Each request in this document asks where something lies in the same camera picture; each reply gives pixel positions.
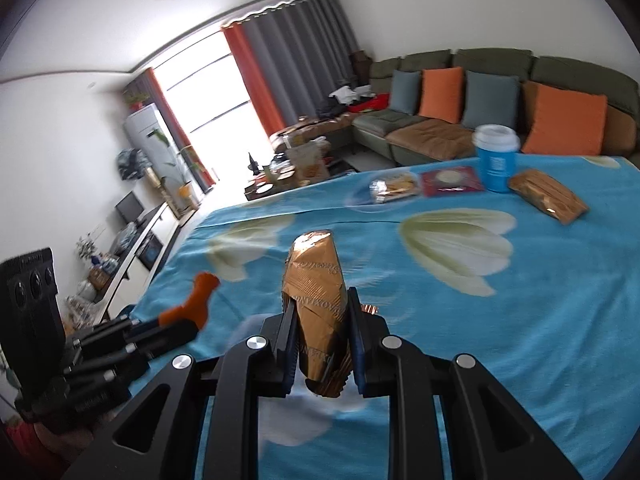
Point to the gold foil snack wrapper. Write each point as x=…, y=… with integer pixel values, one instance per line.
x=313, y=283

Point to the blue floral tablecloth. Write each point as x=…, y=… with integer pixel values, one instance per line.
x=552, y=310

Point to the orange peel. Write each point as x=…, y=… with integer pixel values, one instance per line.
x=195, y=308

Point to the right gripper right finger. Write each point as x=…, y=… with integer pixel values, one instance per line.
x=448, y=418

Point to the green sectional sofa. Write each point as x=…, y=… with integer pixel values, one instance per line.
x=413, y=139

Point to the person's left hand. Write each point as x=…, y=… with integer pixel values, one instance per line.
x=70, y=445

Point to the teal cushion right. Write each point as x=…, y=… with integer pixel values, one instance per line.
x=490, y=100

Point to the cluttered coffee table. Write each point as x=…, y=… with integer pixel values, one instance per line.
x=307, y=164

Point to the orange cushion left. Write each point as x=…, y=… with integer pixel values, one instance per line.
x=442, y=94

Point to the clear cookie packet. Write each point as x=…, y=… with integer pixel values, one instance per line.
x=394, y=187

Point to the small black monitor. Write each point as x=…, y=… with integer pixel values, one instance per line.
x=130, y=208

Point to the orange and grey curtain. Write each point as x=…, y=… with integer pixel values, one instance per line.
x=291, y=57

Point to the teal cushion left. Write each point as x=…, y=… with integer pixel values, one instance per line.
x=404, y=92

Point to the teal cushion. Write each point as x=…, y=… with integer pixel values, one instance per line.
x=404, y=92
x=490, y=100

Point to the blue paper cup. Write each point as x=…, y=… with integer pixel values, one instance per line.
x=496, y=147

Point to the orange cushion far right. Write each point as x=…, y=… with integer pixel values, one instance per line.
x=563, y=122

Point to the tall potted plant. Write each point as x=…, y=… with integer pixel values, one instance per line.
x=172, y=170

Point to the white TV cabinet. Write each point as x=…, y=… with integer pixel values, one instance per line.
x=114, y=282

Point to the red snack packet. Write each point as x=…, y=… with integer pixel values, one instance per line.
x=460, y=179

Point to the orange cushion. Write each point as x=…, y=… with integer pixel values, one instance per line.
x=563, y=122
x=442, y=94

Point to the white standing air conditioner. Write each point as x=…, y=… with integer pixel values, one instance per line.
x=147, y=130

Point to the brown snack packet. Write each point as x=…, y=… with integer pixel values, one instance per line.
x=548, y=195

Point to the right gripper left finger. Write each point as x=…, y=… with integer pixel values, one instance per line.
x=198, y=418

